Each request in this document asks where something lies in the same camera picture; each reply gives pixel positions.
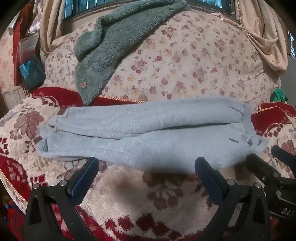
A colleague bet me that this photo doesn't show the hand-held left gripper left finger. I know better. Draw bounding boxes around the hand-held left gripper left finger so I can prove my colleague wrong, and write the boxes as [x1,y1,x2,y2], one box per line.
[23,157,100,241]

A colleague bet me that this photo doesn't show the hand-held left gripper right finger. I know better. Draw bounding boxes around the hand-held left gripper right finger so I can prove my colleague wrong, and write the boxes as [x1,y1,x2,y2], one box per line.
[194,157,271,241]

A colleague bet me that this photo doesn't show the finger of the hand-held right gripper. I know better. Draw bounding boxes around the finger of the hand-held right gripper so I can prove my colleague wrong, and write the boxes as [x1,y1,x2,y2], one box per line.
[270,145,296,167]
[245,153,292,189]

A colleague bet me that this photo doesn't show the light blue fleece pants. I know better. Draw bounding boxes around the light blue fleece pants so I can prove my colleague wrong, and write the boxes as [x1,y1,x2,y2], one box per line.
[36,97,270,174]

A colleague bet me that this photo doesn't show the red and cream patterned blanket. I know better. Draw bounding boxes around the red and cream patterned blanket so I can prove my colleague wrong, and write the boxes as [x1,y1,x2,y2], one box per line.
[0,88,296,241]

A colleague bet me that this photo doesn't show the green cloth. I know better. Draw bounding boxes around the green cloth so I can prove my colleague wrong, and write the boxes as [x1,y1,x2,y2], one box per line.
[270,88,288,103]

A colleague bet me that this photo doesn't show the colourful printed cloth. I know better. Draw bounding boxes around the colourful printed cloth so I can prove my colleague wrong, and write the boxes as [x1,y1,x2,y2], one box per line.
[2,195,23,241]

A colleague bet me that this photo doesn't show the small side window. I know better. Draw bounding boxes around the small side window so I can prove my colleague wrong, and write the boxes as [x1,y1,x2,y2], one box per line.
[288,30,296,59]

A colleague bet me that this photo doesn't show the blue plastic bag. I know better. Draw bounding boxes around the blue plastic bag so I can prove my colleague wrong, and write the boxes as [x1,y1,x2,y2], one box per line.
[19,55,47,91]

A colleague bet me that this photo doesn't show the floral print quilt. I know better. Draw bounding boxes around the floral print quilt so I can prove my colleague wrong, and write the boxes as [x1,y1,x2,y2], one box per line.
[44,10,282,105]

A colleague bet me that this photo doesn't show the beige curtain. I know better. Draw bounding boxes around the beige curtain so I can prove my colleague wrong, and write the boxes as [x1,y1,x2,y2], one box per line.
[40,0,68,53]
[235,0,288,74]

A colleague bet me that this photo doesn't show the green fleece jacket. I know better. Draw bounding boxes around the green fleece jacket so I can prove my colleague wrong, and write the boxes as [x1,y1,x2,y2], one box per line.
[74,0,193,106]

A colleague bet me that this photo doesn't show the red hanging cloth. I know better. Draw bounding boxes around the red hanging cloth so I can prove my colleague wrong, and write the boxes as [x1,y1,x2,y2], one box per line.
[12,3,31,87]

